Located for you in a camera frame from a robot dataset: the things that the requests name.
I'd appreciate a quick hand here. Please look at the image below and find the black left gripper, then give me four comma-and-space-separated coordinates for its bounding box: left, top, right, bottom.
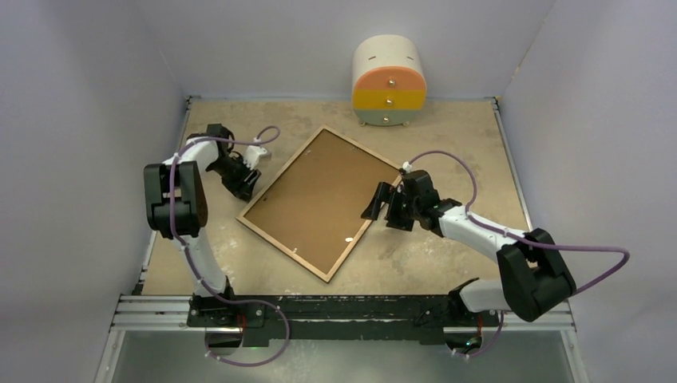
208, 157, 261, 203

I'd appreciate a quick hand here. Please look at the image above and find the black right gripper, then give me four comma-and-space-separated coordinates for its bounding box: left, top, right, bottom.
362, 182, 422, 232

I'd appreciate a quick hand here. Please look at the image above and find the wooden picture frame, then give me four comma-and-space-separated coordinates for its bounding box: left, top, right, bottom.
236, 124, 404, 284

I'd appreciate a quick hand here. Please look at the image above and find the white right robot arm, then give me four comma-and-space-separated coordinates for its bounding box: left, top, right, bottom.
361, 170, 577, 325

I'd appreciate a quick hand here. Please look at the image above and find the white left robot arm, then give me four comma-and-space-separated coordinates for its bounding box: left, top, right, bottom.
143, 124, 270, 326

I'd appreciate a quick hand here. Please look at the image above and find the small round drawer cabinet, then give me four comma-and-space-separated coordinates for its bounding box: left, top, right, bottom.
351, 34, 427, 127

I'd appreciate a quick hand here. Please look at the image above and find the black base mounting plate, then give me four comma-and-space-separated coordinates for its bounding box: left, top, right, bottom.
187, 294, 498, 347

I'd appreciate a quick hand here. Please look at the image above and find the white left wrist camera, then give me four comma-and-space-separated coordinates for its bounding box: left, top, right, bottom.
242, 145, 271, 170

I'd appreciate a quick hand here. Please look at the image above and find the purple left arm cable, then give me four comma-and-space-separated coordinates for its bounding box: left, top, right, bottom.
168, 124, 291, 369

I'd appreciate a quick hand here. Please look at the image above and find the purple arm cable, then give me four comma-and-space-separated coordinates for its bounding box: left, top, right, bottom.
402, 150, 631, 361
168, 124, 291, 369

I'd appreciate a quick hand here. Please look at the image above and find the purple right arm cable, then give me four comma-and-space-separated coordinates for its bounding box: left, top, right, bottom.
402, 150, 631, 361

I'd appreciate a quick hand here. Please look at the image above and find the aluminium rail frame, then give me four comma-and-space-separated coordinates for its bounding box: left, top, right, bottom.
97, 98, 588, 382

